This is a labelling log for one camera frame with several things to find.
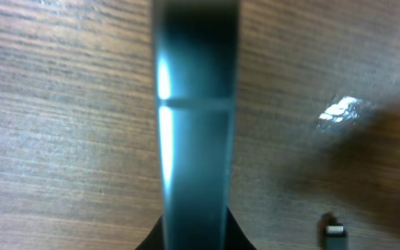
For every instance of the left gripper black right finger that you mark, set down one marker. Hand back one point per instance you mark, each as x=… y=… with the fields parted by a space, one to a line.
x=235 y=239

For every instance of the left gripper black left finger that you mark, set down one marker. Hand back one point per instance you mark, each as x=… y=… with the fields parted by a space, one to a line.
x=155 y=239

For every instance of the blue Galaxy smartphone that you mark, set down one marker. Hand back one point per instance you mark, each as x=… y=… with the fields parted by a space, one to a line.
x=195 y=45

